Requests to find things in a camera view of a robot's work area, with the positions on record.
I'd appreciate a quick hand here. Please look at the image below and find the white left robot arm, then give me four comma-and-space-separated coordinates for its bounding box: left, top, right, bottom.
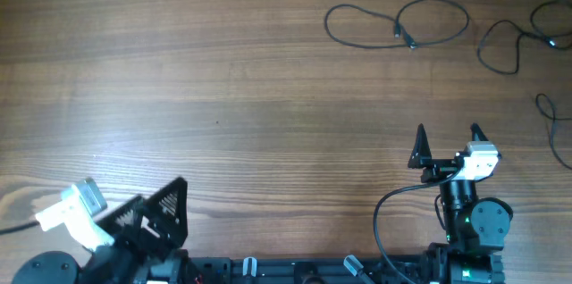
13, 177, 188, 284

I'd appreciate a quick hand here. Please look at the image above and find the right camera black cable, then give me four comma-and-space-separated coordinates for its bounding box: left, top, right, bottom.
373, 167, 464, 284

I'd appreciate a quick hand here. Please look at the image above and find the camera black cable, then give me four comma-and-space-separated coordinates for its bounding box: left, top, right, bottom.
0, 220, 41, 237
373, 167, 464, 284

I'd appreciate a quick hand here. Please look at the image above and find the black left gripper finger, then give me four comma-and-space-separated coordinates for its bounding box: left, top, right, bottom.
97, 195, 144, 235
144, 177, 188, 248

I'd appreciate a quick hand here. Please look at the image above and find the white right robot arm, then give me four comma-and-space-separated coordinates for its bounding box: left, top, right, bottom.
408, 123, 513, 284

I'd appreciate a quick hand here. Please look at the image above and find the left camera black cable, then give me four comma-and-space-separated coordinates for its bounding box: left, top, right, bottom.
0, 220, 41, 237

